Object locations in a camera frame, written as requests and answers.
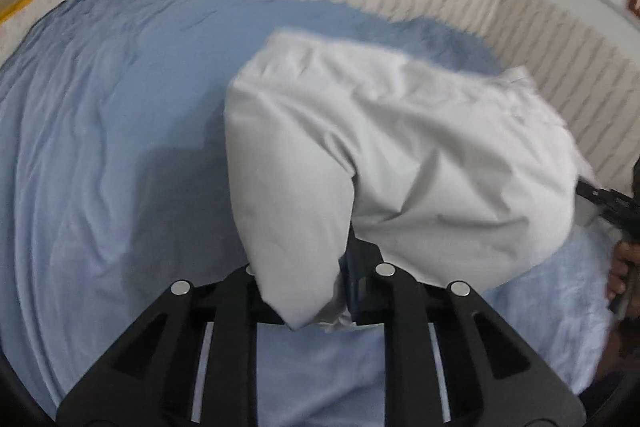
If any white garment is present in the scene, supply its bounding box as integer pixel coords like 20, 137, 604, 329
225, 29, 598, 334

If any light blue blanket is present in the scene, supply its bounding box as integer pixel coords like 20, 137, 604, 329
192, 224, 617, 427

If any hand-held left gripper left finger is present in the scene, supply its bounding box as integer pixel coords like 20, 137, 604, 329
56, 263, 283, 427

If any blue bed sheet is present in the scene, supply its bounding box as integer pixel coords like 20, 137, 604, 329
0, 0, 506, 418

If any person's right hand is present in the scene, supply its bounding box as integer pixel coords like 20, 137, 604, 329
606, 240, 640, 304

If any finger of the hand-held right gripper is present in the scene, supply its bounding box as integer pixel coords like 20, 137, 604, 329
575, 178, 628, 220

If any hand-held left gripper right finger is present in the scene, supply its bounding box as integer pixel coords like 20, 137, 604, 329
344, 226, 587, 427

